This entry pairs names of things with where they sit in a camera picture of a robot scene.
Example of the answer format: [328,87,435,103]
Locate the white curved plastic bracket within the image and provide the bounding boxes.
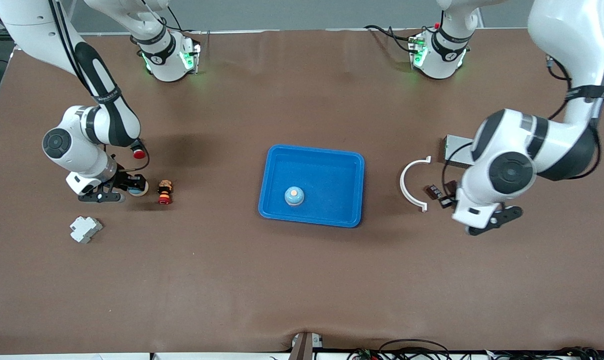
[400,156,432,213]

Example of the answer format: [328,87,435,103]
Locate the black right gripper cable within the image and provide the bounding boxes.
[129,139,151,175]

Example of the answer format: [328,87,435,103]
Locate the grey camera bracket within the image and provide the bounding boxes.
[289,332,325,360]

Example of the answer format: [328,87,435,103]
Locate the black cable bundle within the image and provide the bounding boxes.
[482,346,604,360]

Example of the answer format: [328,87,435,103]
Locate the black looped cable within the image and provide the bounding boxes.
[379,339,451,360]

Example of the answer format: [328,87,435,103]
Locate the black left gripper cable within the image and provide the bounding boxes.
[441,55,604,201]

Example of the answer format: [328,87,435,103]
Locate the black left arm base cable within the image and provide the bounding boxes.
[364,24,417,53]

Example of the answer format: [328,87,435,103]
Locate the silver metal box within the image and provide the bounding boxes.
[443,134,477,169]

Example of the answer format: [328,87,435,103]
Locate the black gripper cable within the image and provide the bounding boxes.
[129,139,151,175]
[441,55,604,201]

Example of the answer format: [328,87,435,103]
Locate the blue plastic tray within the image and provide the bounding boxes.
[258,144,366,228]

